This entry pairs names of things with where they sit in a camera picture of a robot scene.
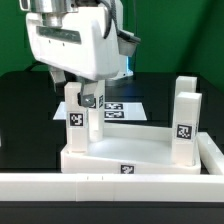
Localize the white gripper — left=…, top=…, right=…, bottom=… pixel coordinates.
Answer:
left=25, top=5, right=142, bottom=108

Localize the white desk top tray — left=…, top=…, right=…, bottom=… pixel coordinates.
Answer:
left=61, top=123, right=201, bottom=175

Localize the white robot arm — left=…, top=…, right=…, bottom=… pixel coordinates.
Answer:
left=19, top=0, right=140, bottom=107

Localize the sheet of fiducial tags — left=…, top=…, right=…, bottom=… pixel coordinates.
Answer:
left=53, top=101, right=148, bottom=122

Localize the white L-shaped fence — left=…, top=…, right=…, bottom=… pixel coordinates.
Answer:
left=0, top=132, right=224, bottom=203

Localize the black cable with connector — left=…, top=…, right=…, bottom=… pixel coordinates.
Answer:
left=24, top=61, right=44, bottom=72

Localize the grey braided cable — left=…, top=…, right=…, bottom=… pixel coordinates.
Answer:
left=96, top=0, right=141, bottom=44

